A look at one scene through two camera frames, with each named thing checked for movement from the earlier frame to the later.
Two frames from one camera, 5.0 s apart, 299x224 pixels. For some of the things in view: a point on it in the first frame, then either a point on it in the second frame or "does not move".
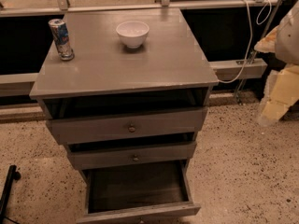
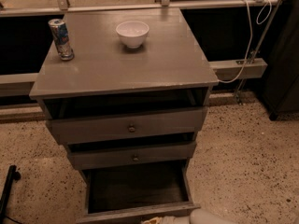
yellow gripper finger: [267, 44] to [154, 220]
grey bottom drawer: [136, 191] does not move
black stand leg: [12, 175] does not move
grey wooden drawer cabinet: [127, 90] does not move
